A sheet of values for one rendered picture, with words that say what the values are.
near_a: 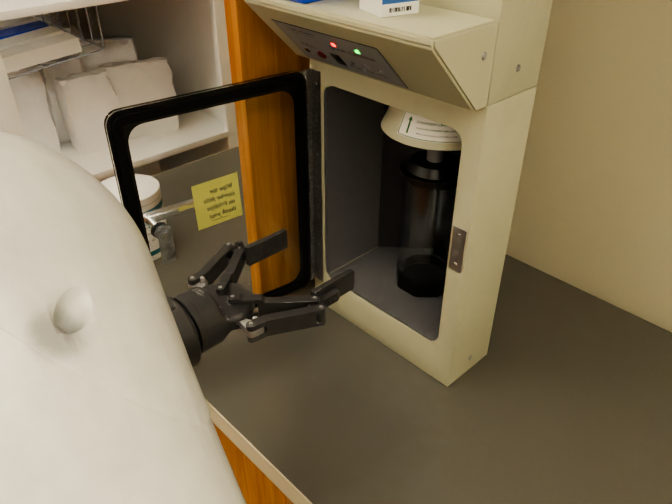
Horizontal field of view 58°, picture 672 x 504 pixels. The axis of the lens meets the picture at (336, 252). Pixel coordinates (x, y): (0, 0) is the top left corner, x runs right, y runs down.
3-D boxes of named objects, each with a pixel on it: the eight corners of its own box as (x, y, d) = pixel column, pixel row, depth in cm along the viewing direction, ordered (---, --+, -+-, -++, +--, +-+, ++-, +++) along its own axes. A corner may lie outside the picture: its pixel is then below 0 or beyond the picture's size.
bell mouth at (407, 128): (430, 97, 102) (433, 65, 99) (523, 127, 92) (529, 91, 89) (356, 126, 92) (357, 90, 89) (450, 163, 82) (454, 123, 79)
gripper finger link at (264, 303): (228, 292, 75) (226, 299, 74) (319, 290, 75) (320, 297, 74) (231, 316, 77) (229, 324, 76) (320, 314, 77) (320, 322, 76)
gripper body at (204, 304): (199, 320, 68) (265, 285, 73) (159, 286, 73) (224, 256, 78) (206, 369, 72) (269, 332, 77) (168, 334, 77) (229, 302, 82)
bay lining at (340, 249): (412, 225, 126) (426, 51, 106) (522, 279, 110) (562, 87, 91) (325, 273, 112) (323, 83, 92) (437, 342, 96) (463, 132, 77)
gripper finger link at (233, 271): (228, 314, 77) (217, 314, 77) (246, 264, 86) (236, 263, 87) (225, 290, 75) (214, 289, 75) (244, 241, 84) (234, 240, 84)
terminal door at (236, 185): (311, 284, 114) (305, 69, 91) (155, 350, 99) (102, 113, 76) (309, 281, 114) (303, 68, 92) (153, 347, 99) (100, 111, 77)
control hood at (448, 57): (308, 51, 92) (306, -21, 86) (488, 107, 73) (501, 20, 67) (246, 67, 85) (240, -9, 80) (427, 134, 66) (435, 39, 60)
